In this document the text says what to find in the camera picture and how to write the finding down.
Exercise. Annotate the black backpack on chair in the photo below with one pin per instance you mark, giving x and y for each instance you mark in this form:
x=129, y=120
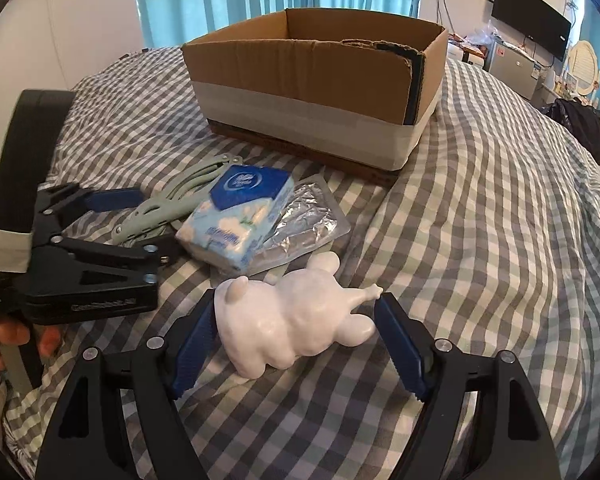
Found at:
x=583, y=122

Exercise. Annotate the white oval vanity mirror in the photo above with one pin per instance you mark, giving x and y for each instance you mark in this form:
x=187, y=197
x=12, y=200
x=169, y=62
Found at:
x=582, y=66

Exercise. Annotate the blue white tissue pack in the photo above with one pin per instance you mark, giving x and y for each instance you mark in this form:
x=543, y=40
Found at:
x=230, y=224

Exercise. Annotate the silver foil blister pack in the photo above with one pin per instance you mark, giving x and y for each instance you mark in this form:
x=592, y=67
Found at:
x=311, y=220

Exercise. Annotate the white bunny figurine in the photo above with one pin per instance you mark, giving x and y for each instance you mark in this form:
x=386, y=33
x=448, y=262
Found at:
x=302, y=314

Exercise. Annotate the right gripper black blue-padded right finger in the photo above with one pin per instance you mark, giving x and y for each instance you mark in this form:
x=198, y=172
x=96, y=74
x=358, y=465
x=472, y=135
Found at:
x=510, y=440

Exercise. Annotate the black wall television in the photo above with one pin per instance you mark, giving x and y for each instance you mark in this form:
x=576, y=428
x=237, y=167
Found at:
x=536, y=20

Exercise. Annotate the clear plastic bag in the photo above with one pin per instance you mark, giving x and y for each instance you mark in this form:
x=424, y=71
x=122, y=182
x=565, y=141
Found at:
x=484, y=36

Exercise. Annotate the person's left hand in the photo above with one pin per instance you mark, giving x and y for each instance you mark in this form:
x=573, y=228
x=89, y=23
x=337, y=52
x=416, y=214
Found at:
x=15, y=334

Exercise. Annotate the brown cardboard box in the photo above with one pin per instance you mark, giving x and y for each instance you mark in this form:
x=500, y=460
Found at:
x=349, y=89

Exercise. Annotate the white headboard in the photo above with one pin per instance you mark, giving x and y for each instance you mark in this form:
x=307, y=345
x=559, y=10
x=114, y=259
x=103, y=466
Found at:
x=53, y=44

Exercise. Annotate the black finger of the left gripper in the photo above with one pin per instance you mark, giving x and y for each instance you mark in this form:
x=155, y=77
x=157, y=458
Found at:
x=82, y=260

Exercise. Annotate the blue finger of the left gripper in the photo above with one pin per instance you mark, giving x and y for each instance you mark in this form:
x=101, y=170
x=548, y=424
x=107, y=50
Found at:
x=71, y=197

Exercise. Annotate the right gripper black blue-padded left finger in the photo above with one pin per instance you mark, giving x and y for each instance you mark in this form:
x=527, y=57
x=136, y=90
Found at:
x=86, y=437

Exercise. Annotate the silver mini fridge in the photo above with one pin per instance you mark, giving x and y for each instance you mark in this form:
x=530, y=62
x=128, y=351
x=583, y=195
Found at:
x=514, y=68

